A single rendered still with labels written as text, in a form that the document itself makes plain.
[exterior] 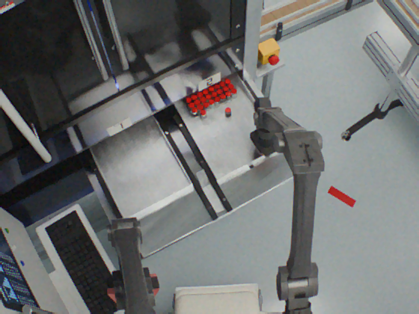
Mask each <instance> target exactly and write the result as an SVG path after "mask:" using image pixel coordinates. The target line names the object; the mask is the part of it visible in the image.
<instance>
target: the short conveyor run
mask: <svg viewBox="0 0 419 314"><path fill-rule="evenodd" d="M371 2H373V0H285V1H283V2H280V3H278V4H275V5H273V6H271V7H267V8H265V7H264V5H263V10H262V16H261V22H260V23H261V27H260V38H262V37H265V36H266V35H268V34H271V36H272V38H273V39H274V41H275V42H276V43H277V44H279V43H281V42H283V41H285V40H286V39H290V38H291V37H294V36H295V35H298V34H301V33H302V32H305V31H307V30H309V29H312V28H314V27H316V26H318V25H321V24H323V23H326V22H327V21H331V20H332V19H336V18H337V17H339V16H342V15H344V14H346V13H348V12H351V11H352V10H355V9H357V8H360V7H361V6H365V5H366V4H369V3H371Z"/></svg>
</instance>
